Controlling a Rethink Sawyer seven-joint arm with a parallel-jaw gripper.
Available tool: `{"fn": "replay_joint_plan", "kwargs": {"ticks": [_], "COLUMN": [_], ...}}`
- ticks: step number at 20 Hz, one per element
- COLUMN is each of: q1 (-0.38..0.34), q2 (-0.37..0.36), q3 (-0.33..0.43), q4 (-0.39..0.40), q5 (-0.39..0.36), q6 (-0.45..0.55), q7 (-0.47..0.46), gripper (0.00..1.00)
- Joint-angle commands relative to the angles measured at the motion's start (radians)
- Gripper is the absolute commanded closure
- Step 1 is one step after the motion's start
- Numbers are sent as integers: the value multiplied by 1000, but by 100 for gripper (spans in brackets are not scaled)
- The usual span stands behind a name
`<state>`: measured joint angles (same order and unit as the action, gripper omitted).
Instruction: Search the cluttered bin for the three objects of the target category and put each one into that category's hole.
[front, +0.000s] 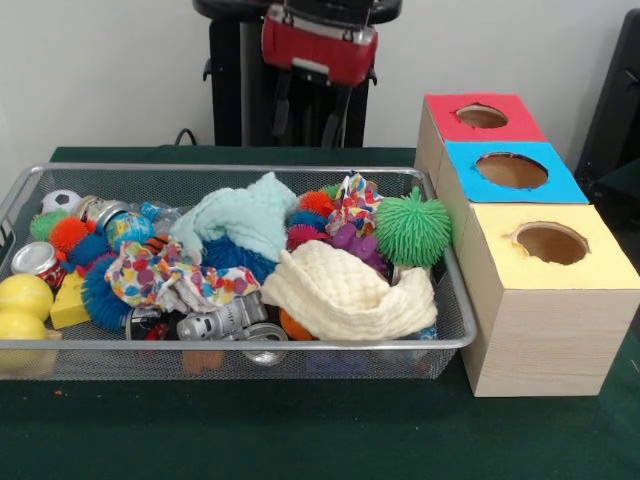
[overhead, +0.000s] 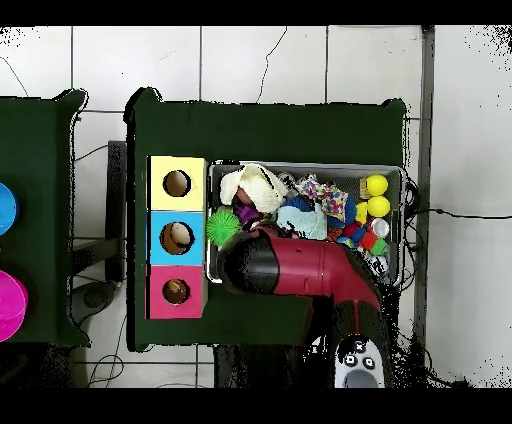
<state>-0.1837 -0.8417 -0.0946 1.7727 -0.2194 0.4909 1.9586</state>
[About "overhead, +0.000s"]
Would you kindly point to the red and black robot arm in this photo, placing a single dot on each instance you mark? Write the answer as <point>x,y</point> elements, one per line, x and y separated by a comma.
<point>304,264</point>

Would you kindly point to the dark green table cloth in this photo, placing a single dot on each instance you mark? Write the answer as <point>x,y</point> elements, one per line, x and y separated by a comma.
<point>280,132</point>

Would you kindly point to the blue round container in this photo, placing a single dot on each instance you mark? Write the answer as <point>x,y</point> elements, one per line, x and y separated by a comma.
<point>6,208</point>

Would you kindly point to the green cloth side table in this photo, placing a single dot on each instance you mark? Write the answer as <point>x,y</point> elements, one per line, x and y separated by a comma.
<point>36,140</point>

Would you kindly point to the shallow silver mesh bin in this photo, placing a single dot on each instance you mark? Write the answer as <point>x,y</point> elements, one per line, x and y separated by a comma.
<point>348,176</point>

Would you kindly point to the large green spiky ball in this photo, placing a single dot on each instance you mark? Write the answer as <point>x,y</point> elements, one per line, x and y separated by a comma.
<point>222,227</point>

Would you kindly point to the cream waffle cloth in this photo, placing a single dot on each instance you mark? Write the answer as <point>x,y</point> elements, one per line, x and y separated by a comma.
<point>256,186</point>

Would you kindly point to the yellow ball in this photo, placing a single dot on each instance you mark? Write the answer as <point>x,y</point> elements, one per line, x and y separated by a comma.
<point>376,184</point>
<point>378,206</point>

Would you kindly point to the mint waffle cloth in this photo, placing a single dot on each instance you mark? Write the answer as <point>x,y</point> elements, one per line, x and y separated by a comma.
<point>304,224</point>

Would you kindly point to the plain blue spiky ball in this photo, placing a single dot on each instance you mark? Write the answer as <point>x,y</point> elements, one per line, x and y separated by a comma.
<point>298,204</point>

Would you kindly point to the colourful patterned cloth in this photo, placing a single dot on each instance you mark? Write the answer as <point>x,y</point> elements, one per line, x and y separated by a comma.
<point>328,198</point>

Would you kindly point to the blue spiky ball with eyes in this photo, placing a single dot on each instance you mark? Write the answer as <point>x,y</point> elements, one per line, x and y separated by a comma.
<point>348,210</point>

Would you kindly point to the magenta round container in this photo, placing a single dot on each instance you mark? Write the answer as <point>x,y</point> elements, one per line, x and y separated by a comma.
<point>12,304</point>

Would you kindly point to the wooden box with three holes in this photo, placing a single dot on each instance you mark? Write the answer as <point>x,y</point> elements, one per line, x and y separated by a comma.
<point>192,196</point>

